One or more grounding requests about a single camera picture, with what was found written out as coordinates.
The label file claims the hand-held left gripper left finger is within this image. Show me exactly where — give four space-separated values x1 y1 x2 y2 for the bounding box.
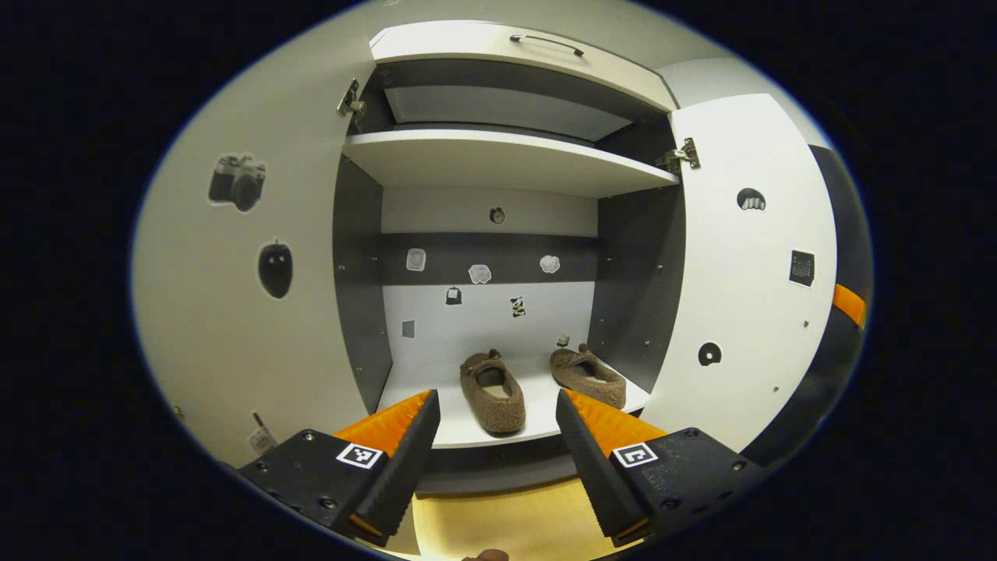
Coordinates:
238 388 442 546

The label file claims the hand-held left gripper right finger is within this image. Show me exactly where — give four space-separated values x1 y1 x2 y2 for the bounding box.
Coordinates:
555 388 768 546

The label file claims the brown fuzzy shoe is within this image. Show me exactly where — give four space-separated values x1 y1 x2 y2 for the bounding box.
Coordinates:
549 344 628 410
460 349 527 435

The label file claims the white shoe cabinet door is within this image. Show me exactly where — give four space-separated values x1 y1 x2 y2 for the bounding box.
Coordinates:
639 93 838 454
131 16 390 468

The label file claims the white and grey shoe cabinet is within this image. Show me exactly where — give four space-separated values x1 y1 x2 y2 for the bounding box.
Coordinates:
333 19 688 496

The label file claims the silver door hinge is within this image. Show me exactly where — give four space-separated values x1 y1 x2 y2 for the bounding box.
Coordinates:
336 78 367 119
656 138 700 174

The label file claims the black drawer handle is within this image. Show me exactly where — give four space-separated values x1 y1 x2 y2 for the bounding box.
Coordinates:
510 34 585 58

